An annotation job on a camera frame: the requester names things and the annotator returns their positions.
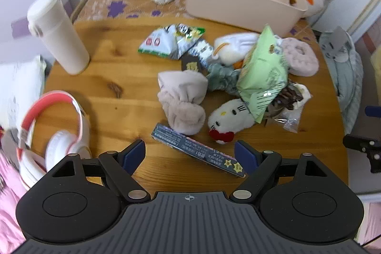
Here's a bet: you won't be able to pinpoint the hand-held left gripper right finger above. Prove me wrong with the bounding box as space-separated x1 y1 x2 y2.
229 139 329 203

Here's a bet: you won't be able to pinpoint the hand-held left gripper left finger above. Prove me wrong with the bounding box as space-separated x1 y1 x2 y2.
48 139 151 204

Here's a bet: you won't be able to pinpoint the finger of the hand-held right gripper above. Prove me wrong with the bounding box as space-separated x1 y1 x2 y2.
365 105 381 118
342 133 381 174

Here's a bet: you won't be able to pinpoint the white cat plush red bow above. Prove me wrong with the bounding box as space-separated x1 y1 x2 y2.
207 99 256 144

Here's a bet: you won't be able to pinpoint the clear packet dark snack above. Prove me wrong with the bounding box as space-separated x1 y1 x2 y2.
262 80 312 133

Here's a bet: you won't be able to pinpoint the green plaid scrunchie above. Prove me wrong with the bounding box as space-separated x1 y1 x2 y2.
205 62 243 94

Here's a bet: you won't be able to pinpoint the light green snack bag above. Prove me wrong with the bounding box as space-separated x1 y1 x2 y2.
236 24 289 124

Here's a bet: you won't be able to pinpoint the wooden desktop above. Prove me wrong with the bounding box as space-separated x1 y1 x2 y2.
37 17 349 195

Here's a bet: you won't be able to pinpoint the dark blue long box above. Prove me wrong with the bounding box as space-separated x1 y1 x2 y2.
151 122 247 179

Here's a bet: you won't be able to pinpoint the pink white headphones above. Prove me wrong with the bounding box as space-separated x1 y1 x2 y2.
16 90 93 190

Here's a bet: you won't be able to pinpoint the grey phone stand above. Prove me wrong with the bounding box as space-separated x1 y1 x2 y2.
323 26 355 61

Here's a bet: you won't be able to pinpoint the pink donut plush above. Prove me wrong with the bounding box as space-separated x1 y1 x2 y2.
280 37 320 77

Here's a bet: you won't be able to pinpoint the black small packet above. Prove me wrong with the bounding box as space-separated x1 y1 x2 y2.
180 53 209 74

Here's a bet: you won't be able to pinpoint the white duck plush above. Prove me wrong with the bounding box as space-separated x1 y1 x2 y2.
213 32 262 67

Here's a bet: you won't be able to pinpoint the blue white small packet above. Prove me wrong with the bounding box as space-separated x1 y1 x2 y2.
190 38 215 64

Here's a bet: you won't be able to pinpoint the green white snack packet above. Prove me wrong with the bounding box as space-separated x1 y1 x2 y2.
138 23 206 60

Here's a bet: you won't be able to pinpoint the pink blanket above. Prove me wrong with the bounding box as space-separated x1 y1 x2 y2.
0 129 39 254

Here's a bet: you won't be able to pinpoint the white pillow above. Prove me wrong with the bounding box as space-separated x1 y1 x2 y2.
0 56 46 129

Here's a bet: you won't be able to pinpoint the white tumbler bottle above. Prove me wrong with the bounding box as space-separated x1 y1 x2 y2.
27 0 90 75

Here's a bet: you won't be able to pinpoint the purple floral table mat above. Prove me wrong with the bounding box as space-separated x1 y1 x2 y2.
71 0 316 43

